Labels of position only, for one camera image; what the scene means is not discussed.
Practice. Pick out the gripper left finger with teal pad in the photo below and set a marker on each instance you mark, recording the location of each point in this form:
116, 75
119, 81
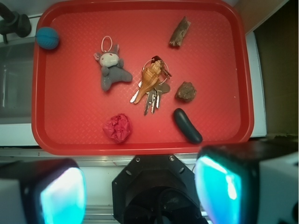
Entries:
42, 192

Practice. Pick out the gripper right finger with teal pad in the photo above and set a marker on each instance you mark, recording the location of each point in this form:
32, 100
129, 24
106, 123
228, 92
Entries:
256, 182

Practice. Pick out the blue ball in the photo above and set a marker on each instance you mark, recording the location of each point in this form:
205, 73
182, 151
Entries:
47, 38

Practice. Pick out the crumpled red paper ball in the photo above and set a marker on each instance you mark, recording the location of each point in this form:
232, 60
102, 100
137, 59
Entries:
118, 128

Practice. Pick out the red plastic tray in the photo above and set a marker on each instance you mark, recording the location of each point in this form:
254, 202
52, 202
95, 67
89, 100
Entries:
69, 107

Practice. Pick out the dark teal oblong case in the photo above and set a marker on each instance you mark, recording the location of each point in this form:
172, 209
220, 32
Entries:
186, 127

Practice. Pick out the brown rock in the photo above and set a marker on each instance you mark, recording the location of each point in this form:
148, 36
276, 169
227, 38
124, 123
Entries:
186, 92

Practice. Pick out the bunch of metal keys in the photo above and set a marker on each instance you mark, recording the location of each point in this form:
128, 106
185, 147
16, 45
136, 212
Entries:
154, 95

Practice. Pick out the stainless steel sink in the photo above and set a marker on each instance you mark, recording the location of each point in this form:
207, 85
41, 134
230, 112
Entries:
16, 73

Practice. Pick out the grey plush bunny toy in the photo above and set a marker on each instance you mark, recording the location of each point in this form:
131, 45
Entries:
112, 66

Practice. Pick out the orange conch shell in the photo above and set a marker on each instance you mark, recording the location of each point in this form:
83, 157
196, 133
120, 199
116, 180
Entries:
150, 78

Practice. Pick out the brown wood piece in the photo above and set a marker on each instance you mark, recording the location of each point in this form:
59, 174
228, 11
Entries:
179, 33

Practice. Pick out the grey sink faucet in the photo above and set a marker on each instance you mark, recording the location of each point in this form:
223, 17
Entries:
13, 22

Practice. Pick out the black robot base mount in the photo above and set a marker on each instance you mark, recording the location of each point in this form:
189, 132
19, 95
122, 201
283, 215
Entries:
156, 189

